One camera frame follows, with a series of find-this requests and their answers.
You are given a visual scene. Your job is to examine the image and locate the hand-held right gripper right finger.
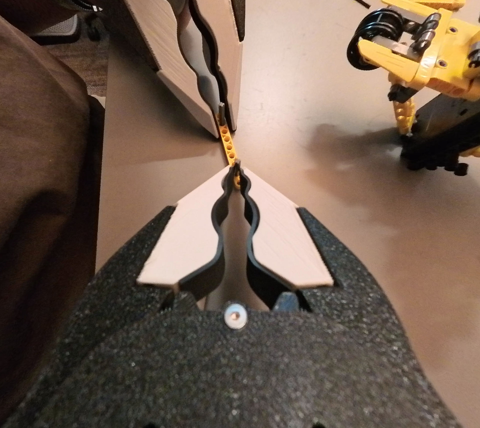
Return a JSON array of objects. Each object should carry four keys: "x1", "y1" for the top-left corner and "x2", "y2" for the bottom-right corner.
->
[{"x1": 239, "y1": 166, "x2": 335, "y2": 312}]

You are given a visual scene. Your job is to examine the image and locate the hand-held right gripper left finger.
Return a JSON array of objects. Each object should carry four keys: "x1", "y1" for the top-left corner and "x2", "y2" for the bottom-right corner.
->
[{"x1": 136, "y1": 166, "x2": 237, "y2": 294}]

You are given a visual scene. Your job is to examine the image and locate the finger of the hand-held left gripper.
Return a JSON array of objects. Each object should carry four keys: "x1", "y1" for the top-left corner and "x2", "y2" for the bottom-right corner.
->
[
  {"x1": 122, "y1": 0, "x2": 222, "y2": 139},
  {"x1": 190, "y1": 0, "x2": 244, "y2": 134}
]

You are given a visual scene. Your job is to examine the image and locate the yellow perforated toy beam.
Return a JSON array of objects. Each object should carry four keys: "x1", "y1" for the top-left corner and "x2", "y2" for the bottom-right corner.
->
[{"x1": 215, "y1": 113, "x2": 242, "y2": 190}]

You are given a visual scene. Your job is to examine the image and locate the yellow black toy vehicle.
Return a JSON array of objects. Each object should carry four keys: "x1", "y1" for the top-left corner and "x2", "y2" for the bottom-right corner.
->
[{"x1": 347, "y1": 0, "x2": 480, "y2": 175}]

